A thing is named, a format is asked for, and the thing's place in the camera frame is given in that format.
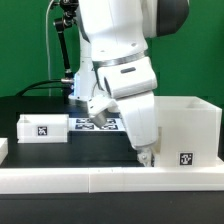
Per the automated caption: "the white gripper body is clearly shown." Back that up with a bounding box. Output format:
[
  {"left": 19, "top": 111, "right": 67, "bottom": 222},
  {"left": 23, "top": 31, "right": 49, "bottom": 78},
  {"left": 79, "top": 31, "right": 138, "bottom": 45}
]
[{"left": 98, "top": 57, "right": 158, "bottom": 150}]

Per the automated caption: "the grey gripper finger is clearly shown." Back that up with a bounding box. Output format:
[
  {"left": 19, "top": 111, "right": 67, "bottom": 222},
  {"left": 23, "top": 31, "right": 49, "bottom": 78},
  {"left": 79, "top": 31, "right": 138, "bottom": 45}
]
[{"left": 137, "top": 146, "right": 155, "bottom": 167}]

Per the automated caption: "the white drawer cabinet frame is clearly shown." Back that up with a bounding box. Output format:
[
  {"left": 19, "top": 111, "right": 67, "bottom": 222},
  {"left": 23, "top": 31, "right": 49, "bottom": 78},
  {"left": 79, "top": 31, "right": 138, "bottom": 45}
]
[{"left": 154, "top": 96, "right": 222, "bottom": 168}]

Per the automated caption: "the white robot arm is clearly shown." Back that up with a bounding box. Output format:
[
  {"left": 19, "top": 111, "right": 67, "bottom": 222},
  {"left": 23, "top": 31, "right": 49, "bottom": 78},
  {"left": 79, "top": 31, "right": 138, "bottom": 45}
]
[{"left": 77, "top": 0, "right": 189, "bottom": 166}]

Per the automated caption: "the white rear drawer box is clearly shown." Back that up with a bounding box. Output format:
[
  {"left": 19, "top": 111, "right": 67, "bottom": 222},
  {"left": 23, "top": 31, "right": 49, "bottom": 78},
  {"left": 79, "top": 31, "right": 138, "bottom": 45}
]
[{"left": 17, "top": 114, "right": 69, "bottom": 143}]

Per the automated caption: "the white marker sheet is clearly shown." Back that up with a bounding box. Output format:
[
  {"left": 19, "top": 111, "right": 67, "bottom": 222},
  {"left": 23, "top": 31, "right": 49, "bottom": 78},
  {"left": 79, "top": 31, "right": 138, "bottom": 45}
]
[{"left": 68, "top": 117, "right": 128, "bottom": 132}]

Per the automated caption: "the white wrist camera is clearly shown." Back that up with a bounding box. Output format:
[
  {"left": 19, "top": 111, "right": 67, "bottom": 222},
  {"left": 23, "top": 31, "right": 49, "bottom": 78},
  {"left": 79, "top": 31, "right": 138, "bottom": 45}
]
[{"left": 87, "top": 95, "right": 117, "bottom": 128}]

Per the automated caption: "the white cable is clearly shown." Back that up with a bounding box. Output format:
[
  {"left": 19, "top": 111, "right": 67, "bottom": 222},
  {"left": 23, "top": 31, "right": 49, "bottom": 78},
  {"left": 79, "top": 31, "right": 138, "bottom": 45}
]
[{"left": 45, "top": 0, "right": 54, "bottom": 81}]

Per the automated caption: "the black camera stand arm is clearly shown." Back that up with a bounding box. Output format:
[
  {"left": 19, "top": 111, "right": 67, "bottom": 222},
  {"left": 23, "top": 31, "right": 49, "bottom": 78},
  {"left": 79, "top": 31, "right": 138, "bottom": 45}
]
[{"left": 53, "top": 0, "right": 81, "bottom": 88}]

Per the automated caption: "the black cable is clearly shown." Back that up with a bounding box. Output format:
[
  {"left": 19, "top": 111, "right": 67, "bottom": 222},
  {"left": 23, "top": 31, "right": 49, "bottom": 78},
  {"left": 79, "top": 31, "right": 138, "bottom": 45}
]
[{"left": 15, "top": 79, "right": 64, "bottom": 97}]

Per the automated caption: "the white front border rail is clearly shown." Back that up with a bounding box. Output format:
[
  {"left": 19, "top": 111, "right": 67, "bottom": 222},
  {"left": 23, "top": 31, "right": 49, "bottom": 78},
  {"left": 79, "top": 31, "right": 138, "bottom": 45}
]
[{"left": 0, "top": 166, "right": 224, "bottom": 194}]

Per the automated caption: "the white border rail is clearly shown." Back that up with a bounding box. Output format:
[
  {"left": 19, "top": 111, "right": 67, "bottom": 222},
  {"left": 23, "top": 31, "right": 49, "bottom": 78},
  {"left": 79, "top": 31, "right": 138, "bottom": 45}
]
[
  {"left": 0, "top": 166, "right": 224, "bottom": 194},
  {"left": 0, "top": 138, "right": 8, "bottom": 165}
]

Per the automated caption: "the white left border rail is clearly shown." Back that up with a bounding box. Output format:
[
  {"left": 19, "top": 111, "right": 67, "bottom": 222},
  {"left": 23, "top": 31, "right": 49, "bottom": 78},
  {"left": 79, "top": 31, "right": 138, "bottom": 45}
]
[{"left": 0, "top": 138, "right": 8, "bottom": 165}]

